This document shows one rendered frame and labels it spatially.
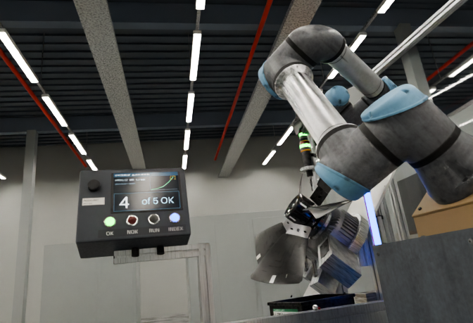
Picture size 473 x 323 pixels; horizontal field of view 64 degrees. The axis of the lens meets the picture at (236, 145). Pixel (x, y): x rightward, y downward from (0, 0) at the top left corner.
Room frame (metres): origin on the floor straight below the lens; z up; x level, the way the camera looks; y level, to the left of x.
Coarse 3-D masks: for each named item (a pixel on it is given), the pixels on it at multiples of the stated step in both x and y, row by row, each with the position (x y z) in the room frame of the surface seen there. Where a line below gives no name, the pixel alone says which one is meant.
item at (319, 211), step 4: (348, 200) 1.30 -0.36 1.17; (324, 204) 1.41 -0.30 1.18; (328, 204) 1.36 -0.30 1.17; (332, 204) 1.33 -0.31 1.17; (336, 204) 1.31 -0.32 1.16; (340, 204) 1.28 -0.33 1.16; (344, 204) 1.27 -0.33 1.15; (308, 208) 1.44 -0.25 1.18; (312, 208) 1.41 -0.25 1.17; (316, 208) 1.38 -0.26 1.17; (320, 208) 1.35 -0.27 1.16; (324, 208) 1.31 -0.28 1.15; (328, 208) 1.30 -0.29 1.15; (332, 208) 1.27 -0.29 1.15; (336, 208) 1.26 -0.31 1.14; (312, 212) 1.35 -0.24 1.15; (316, 212) 1.32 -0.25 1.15; (320, 212) 1.30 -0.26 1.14; (324, 212) 1.28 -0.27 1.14; (328, 212) 1.26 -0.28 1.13; (316, 216) 1.29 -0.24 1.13; (320, 216) 1.27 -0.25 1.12
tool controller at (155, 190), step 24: (168, 168) 0.96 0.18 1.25; (96, 192) 0.89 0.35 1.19; (120, 192) 0.91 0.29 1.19; (144, 192) 0.92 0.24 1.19; (168, 192) 0.94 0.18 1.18; (96, 216) 0.88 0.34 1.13; (120, 216) 0.89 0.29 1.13; (144, 216) 0.91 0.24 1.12; (168, 216) 0.93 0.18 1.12; (96, 240) 0.87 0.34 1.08; (120, 240) 0.88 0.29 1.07; (144, 240) 0.91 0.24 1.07; (168, 240) 0.94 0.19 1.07
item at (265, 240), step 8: (280, 224) 1.71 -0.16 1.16; (264, 232) 1.81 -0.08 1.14; (272, 232) 1.75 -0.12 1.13; (280, 232) 1.71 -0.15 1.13; (256, 240) 1.87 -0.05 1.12; (264, 240) 1.80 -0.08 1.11; (272, 240) 1.75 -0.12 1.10; (256, 248) 1.85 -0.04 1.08; (264, 248) 1.80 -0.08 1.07; (256, 256) 1.85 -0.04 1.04
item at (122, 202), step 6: (114, 198) 0.90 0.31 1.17; (120, 198) 0.90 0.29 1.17; (126, 198) 0.91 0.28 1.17; (132, 198) 0.91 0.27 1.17; (114, 204) 0.90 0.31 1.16; (120, 204) 0.90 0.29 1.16; (126, 204) 0.90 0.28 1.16; (132, 204) 0.91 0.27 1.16; (114, 210) 0.89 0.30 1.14; (120, 210) 0.90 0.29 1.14; (126, 210) 0.90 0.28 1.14; (132, 210) 0.90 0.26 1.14
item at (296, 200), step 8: (296, 200) 1.59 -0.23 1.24; (304, 200) 1.55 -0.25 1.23; (288, 208) 1.64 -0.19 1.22; (296, 208) 1.54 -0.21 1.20; (304, 208) 1.54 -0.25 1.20; (288, 216) 1.57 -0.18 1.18; (296, 216) 1.56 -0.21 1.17; (304, 216) 1.55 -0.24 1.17; (312, 216) 1.56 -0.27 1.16; (304, 224) 1.58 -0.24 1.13; (312, 224) 1.58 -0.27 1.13; (320, 224) 1.55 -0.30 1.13; (312, 232) 1.57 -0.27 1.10
